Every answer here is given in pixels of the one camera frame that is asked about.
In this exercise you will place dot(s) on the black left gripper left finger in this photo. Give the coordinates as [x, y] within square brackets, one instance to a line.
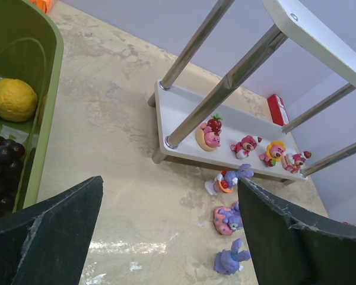
[48, 242]

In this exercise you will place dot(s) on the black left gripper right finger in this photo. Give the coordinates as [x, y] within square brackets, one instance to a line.
[292, 245]

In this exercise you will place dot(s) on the pink bear cake toy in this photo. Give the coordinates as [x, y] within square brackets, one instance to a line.
[294, 162]

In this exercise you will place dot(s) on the pink bear sunflower toy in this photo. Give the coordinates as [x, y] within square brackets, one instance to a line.
[273, 154]

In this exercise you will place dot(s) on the pink bear santa hat toy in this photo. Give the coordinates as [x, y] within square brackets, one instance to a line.
[247, 144]

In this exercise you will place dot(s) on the pink bear strawberry donut toy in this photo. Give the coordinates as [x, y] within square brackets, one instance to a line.
[208, 133]

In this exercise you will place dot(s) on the red box behind shelf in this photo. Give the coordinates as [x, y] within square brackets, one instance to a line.
[277, 110]

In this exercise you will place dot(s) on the white two-tier shelf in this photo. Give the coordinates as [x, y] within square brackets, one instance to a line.
[180, 111]

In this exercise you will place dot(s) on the red dragon fruit toy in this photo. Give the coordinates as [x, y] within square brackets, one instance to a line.
[349, 223]

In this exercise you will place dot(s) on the purple bunny sitting toy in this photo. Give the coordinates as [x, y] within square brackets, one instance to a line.
[228, 262]

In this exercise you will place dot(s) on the purple bunny pink donut toy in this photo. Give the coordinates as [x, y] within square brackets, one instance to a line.
[227, 220]

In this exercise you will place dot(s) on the dark purple grape bunch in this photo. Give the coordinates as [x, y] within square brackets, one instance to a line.
[12, 156]

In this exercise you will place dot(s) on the purple bunny on cup toy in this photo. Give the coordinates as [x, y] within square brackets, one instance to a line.
[225, 181]

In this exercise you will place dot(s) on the small yellow fruit toy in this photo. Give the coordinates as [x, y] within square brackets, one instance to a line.
[18, 100]

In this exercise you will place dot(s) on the olive green plastic bin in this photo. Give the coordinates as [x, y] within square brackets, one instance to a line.
[31, 50]

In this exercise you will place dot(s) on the orange snack box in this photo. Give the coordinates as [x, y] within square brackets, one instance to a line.
[44, 5]

